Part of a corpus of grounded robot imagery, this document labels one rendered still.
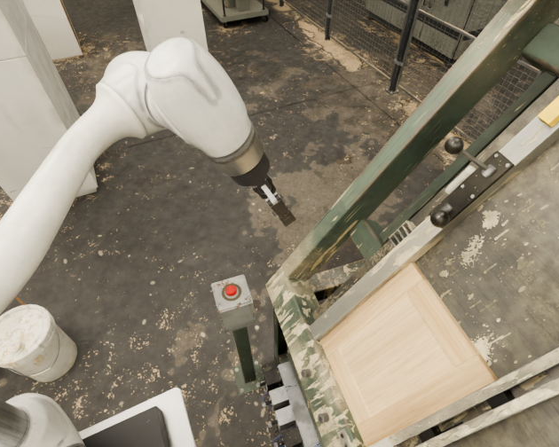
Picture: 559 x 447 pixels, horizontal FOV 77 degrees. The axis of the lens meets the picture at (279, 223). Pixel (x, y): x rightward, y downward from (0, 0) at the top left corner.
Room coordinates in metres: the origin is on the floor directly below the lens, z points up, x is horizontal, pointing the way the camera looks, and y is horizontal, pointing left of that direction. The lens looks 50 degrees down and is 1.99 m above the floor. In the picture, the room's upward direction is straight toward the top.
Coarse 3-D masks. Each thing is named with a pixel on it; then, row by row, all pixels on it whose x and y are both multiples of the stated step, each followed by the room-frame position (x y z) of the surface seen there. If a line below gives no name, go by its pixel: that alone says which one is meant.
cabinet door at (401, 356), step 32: (384, 288) 0.48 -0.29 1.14; (416, 288) 0.45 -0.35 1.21; (352, 320) 0.45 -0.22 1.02; (384, 320) 0.41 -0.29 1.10; (416, 320) 0.38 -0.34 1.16; (448, 320) 0.35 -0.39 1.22; (352, 352) 0.37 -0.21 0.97; (384, 352) 0.34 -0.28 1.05; (416, 352) 0.31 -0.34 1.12; (448, 352) 0.29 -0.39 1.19; (352, 384) 0.29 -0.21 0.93; (384, 384) 0.27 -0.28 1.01; (416, 384) 0.25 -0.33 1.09; (448, 384) 0.23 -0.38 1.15; (480, 384) 0.22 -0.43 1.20; (352, 416) 0.22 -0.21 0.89; (384, 416) 0.20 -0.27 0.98; (416, 416) 0.19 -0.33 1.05
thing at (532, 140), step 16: (528, 128) 0.62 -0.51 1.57; (544, 128) 0.60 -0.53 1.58; (512, 144) 0.61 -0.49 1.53; (528, 144) 0.59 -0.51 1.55; (544, 144) 0.58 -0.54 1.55; (512, 160) 0.58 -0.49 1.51; (528, 160) 0.57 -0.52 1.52; (512, 176) 0.57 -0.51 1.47; (432, 224) 0.55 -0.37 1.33; (448, 224) 0.53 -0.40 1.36; (416, 240) 0.54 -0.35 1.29; (432, 240) 0.52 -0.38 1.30; (400, 256) 0.52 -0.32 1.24; (416, 256) 0.52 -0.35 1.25; (368, 272) 0.53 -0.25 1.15; (384, 272) 0.51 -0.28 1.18; (352, 288) 0.51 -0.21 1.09; (368, 288) 0.49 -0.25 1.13; (336, 304) 0.50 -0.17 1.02; (352, 304) 0.47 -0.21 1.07; (320, 320) 0.48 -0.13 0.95; (336, 320) 0.45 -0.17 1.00; (320, 336) 0.44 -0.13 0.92
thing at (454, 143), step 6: (450, 138) 0.61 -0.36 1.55; (456, 138) 0.60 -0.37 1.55; (450, 144) 0.59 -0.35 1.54; (456, 144) 0.59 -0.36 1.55; (462, 144) 0.59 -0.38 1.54; (450, 150) 0.59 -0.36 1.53; (456, 150) 0.58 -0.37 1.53; (462, 150) 0.59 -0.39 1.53; (468, 156) 0.59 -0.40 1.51; (474, 162) 0.58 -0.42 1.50; (480, 162) 0.58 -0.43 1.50; (486, 168) 0.58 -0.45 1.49; (492, 168) 0.57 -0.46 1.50; (486, 174) 0.57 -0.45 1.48; (492, 174) 0.57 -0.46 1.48
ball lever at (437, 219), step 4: (448, 204) 0.56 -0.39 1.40; (440, 208) 0.56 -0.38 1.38; (444, 208) 0.55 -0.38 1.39; (448, 208) 0.55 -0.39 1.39; (452, 208) 0.55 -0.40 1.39; (436, 212) 0.49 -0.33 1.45; (440, 212) 0.49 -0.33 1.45; (444, 212) 0.48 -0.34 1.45; (448, 212) 0.55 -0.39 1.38; (432, 216) 0.48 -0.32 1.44; (436, 216) 0.48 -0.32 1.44; (440, 216) 0.48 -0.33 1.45; (444, 216) 0.47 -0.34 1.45; (448, 216) 0.48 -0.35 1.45; (432, 220) 0.48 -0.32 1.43; (436, 220) 0.47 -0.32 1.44; (440, 220) 0.47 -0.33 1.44; (444, 220) 0.47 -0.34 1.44; (448, 220) 0.47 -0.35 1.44; (436, 224) 0.47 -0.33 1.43; (440, 224) 0.47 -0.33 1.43; (444, 224) 0.47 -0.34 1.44
